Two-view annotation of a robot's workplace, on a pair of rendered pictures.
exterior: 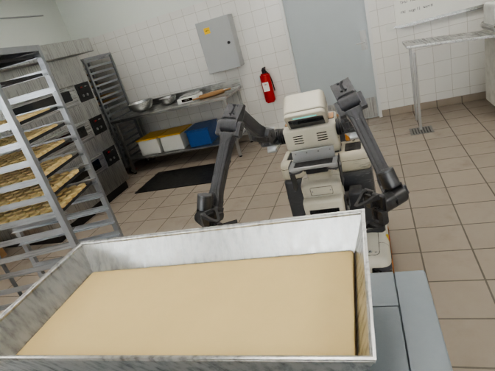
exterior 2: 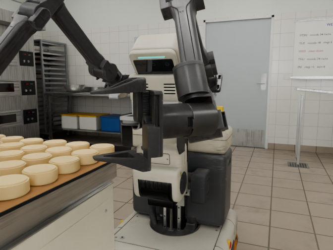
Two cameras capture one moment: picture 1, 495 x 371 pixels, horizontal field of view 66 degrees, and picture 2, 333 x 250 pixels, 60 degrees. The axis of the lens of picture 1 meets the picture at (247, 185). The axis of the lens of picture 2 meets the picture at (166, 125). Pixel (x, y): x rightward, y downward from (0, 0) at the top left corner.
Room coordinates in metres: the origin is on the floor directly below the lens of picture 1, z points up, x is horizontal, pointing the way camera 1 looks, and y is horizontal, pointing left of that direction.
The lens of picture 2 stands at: (0.63, -0.41, 1.05)
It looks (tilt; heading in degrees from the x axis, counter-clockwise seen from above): 8 degrees down; 359
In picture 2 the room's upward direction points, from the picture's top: straight up
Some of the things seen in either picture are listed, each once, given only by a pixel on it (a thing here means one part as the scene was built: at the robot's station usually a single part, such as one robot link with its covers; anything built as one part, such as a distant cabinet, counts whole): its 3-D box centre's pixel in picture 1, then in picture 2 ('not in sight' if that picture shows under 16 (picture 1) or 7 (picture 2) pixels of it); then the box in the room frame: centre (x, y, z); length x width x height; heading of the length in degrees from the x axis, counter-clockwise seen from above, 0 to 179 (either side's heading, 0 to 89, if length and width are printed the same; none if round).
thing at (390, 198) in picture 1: (383, 204); (165, 121); (1.10, -0.41, 0.99); 0.07 x 0.07 x 0.10; 24
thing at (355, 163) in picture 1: (329, 184); (180, 164); (2.23, -0.51, 0.59); 0.55 x 0.34 x 0.83; 69
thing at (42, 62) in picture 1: (100, 191); not in sight; (2.20, 0.85, 0.97); 0.03 x 0.03 x 1.70; 83
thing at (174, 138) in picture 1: (177, 138); (94, 121); (5.90, 0.84, 0.36); 0.46 x 0.38 x 0.26; 158
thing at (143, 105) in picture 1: (141, 106); (74, 88); (6.03, 1.22, 0.95); 0.39 x 0.39 x 0.14
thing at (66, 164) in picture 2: not in sight; (64, 164); (1.11, -0.24, 0.91); 0.05 x 0.05 x 0.02
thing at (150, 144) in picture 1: (155, 142); (76, 120); (6.04, 1.21, 0.36); 0.46 x 0.38 x 0.26; 157
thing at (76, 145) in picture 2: not in sight; (77, 148); (1.24, -0.23, 0.91); 0.05 x 0.05 x 0.02
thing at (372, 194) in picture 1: (366, 204); (122, 101); (1.07, -0.35, 1.02); 0.09 x 0.07 x 0.07; 114
